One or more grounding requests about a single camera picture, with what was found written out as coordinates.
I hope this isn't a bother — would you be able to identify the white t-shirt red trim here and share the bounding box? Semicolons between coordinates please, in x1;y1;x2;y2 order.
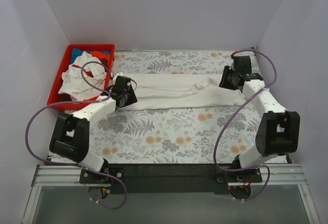
58;51;107;101

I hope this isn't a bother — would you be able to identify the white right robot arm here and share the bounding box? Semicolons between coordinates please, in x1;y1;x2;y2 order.
217;51;300;182

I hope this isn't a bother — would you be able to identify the white t-shirt with black print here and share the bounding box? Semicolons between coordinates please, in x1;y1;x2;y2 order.
112;72;244;111

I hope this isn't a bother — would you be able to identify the floral patterned table mat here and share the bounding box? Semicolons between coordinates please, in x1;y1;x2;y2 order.
90;51;260;164

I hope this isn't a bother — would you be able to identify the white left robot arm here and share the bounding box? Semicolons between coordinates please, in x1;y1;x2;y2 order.
49;74;137;183

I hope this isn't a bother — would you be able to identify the aluminium frame rail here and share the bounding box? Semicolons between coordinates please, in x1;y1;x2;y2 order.
32;164;308;186

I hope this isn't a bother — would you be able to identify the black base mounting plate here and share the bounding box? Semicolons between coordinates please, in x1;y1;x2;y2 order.
79;164;262;195

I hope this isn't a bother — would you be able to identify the red plastic bin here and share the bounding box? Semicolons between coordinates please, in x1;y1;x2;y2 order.
47;44;115;110

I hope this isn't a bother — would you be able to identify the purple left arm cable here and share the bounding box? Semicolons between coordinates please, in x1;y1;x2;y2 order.
24;61;128;210

